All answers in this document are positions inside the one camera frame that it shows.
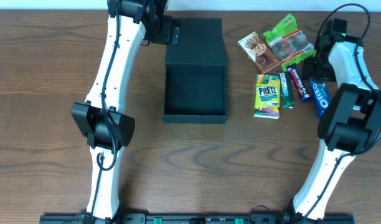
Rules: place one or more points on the green Pretz box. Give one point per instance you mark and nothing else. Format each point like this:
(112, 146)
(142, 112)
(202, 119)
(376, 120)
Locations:
(267, 96)

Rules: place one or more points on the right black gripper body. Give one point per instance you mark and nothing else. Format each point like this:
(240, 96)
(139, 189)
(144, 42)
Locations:
(310, 69)

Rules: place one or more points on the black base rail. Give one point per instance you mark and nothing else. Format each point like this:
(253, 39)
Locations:
(141, 218)

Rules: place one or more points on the black gift box with lid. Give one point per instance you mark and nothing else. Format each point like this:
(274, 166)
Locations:
(196, 74)

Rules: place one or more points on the purple Dairy Milk bar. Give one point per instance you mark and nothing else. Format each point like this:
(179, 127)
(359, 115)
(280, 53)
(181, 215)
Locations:
(298, 83)

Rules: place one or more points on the brown Pocky box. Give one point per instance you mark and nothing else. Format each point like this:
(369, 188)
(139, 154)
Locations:
(258, 52)

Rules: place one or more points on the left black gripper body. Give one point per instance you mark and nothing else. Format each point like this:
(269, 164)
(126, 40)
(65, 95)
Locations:
(170, 34)

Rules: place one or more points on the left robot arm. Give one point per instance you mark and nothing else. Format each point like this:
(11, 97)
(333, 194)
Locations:
(101, 118)

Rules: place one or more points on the green clear snack bag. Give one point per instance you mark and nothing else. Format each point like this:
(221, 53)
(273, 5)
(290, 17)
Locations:
(288, 42)

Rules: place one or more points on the green candy bar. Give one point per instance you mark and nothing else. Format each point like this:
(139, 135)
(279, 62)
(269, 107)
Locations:
(287, 92)

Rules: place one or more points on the blue Oreo pack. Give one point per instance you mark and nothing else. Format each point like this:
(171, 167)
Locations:
(320, 95)

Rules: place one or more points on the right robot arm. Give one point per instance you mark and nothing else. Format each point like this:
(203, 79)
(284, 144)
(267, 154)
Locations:
(350, 125)

